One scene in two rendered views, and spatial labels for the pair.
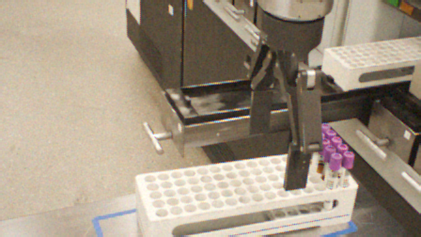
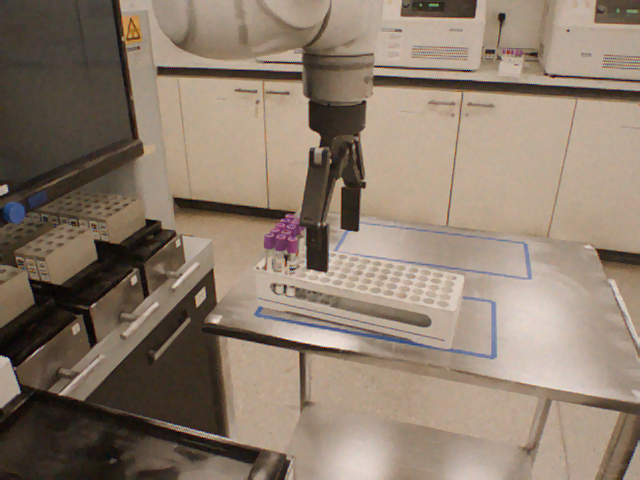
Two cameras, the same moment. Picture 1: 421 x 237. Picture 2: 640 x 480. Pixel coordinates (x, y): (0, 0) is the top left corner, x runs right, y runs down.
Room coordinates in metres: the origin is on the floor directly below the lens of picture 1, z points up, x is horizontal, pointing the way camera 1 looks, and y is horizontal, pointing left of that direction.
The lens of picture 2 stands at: (1.18, 0.41, 1.26)
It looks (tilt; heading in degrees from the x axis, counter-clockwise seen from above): 26 degrees down; 225
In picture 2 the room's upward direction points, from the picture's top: straight up
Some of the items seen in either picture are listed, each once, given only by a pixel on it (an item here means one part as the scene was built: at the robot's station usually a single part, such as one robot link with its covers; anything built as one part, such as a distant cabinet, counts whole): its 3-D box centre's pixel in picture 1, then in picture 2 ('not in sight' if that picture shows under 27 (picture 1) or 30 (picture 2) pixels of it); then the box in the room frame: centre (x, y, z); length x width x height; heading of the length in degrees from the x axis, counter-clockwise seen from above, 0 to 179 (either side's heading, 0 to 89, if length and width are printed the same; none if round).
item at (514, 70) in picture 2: not in sight; (511, 65); (-1.29, -0.70, 0.93); 0.30 x 0.10 x 0.06; 22
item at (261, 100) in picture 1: (260, 112); (317, 246); (0.75, -0.01, 0.95); 0.03 x 0.01 x 0.07; 113
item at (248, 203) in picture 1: (246, 198); (356, 290); (0.67, 0.00, 0.85); 0.30 x 0.10 x 0.06; 113
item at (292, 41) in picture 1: (289, 45); (336, 134); (0.68, -0.03, 1.08); 0.08 x 0.07 x 0.09; 23
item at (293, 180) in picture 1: (297, 165); (350, 209); (0.62, -0.06, 0.95); 0.03 x 0.01 x 0.07; 113
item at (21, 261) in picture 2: not in sight; (47, 253); (0.95, -0.46, 0.85); 0.12 x 0.02 x 0.06; 27
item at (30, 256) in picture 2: not in sight; (57, 255); (0.94, -0.43, 0.85); 0.12 x 0.02 x 0.06; 27
